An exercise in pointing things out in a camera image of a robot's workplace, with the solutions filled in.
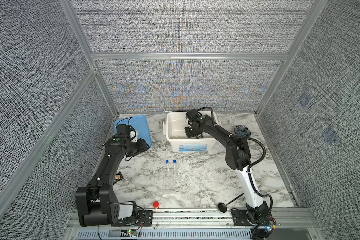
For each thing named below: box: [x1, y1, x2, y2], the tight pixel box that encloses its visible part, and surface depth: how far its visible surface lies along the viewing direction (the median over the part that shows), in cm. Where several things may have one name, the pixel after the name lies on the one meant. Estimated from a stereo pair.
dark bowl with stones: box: [234, 125, 251, 137], surface depth 106 cm
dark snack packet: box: [114, 171, 124, 180], surface depth 87 cm
